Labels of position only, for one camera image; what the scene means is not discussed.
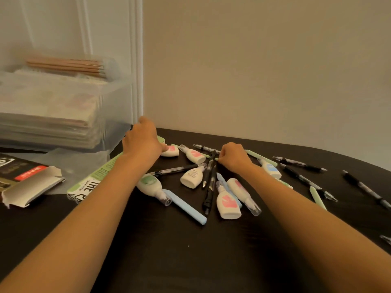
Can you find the green pencil box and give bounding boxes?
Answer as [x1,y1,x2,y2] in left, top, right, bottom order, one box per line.
[66,136,166,205]

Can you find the white printed correction tape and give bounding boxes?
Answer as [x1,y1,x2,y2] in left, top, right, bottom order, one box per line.
[180,163,208,190]

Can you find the light green pencil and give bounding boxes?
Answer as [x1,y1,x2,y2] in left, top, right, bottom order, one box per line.
[171,144,219,161]

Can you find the person's right forearm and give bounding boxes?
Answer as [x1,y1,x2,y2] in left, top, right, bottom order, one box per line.
[241,163,391,293]

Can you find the white pink correction tape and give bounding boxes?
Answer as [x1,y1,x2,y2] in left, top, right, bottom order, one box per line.
[215,180,242,220]
[160,144,180,158]
[178,144,207,165]
[226,178,262,216]

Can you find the clear tube of green pens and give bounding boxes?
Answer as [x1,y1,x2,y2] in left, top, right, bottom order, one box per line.
[24,55,120,81]

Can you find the black gold pen box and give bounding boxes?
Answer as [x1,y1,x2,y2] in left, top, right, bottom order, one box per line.
[0,154,65,209]

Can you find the white blue correction tape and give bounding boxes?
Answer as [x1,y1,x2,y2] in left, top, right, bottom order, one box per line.
[257,157,282,180]

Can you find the person's left forearm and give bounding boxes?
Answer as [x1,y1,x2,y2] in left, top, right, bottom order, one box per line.
[0,152,159,293]

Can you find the person's left hand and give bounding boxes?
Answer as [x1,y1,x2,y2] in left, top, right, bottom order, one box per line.
[122,116,169,164]

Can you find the green highlighter stick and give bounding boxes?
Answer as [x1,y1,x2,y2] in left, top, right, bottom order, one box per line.
[244,149,279,168]
[309,186,327,211]

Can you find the bundle of wooden pencils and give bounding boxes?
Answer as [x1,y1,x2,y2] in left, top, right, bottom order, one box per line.
[26,57,106,78]

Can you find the person's right hand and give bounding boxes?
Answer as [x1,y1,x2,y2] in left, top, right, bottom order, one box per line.
[217,142,254,174]

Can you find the clear plastic storage bin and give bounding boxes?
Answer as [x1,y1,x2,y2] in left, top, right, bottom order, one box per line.
[0,55,135,153]

